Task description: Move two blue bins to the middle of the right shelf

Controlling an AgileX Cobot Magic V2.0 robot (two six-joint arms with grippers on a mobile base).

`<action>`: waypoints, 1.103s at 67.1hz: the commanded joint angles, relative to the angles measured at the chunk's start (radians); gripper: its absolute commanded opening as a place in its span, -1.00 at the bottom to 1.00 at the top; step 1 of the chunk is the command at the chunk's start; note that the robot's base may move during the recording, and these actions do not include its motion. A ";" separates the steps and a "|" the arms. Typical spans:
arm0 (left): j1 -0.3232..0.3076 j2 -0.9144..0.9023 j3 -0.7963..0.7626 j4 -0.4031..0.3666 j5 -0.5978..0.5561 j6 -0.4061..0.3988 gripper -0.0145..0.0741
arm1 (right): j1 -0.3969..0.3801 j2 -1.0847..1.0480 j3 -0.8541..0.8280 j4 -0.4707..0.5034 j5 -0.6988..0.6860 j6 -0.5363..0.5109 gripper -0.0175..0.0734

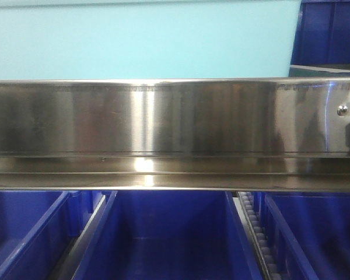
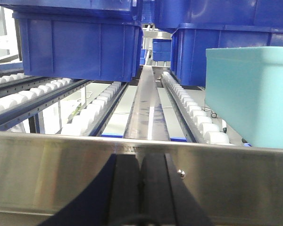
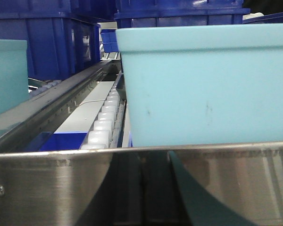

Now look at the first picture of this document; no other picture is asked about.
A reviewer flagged dark blue bin lower left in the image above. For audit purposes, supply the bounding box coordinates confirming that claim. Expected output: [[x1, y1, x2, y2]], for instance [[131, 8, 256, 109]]
[[0, 191, 82, 279]]

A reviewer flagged steel rail bolt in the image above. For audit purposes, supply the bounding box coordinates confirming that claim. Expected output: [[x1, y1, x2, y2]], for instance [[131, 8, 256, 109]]
[[337, 104, 348, 116]]

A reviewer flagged dark blue bin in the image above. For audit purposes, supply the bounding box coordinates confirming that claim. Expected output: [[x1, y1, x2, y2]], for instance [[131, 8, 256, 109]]
[[0, 191, 82, 279], [291, 1, 350, 65], [253, 192, 350, 279], [73, 191, 261, 279]]

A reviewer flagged stainless steel shelf rail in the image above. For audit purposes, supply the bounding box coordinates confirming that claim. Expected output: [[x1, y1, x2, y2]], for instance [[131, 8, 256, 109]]
[[0, 78, 350, 192]]

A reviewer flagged dark blue bin lower right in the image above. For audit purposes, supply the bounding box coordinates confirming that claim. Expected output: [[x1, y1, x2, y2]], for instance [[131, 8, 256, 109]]
[[253, 192, 350, 279]]

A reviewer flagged white roller conveyor track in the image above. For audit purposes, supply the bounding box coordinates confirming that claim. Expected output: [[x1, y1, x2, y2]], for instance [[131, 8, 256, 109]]
[[234, 192, 282, 280]]

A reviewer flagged dark blue bin lower middle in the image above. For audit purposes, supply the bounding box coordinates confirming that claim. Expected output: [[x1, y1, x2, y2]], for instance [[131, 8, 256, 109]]
[[73, 191, 261, 279]]

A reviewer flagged light blue plastic bin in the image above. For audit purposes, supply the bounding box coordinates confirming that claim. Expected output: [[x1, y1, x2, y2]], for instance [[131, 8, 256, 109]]
[[0, 1, 300, 80]]

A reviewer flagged dark blue bin upper right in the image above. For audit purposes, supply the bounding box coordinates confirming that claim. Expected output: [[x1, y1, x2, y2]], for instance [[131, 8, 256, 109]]
[[291, 1, 350, 65]]

